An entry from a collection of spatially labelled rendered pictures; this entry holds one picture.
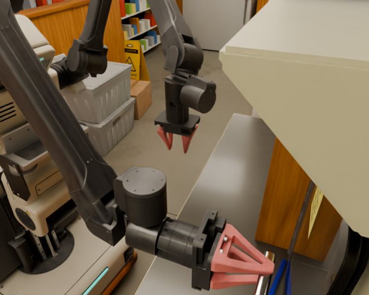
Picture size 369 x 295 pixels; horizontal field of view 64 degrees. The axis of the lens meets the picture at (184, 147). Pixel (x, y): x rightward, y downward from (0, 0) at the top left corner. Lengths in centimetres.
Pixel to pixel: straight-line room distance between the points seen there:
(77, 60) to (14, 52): 54
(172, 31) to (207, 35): 472
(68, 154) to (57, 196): 74
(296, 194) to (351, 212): 48
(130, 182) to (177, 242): 10
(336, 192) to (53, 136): 37
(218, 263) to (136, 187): 14
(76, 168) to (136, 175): 9
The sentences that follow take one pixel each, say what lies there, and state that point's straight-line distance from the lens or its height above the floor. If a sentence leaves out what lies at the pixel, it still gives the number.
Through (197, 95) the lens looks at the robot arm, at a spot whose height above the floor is 129.
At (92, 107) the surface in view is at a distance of 246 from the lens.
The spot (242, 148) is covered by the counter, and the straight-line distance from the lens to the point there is 109.
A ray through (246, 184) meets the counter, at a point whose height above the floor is 94.
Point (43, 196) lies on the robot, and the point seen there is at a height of 80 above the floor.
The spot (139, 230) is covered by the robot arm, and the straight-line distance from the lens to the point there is 43.
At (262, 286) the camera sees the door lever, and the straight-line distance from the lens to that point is 41.
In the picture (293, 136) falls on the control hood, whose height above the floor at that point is 147.
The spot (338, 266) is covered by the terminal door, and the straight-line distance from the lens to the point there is 25.
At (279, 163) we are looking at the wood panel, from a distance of 63.
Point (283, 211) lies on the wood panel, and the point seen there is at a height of 106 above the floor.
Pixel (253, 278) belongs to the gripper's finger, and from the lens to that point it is 43.
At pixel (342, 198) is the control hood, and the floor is 144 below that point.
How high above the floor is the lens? 155
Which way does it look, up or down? 35 degrees down
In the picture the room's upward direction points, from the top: straight up
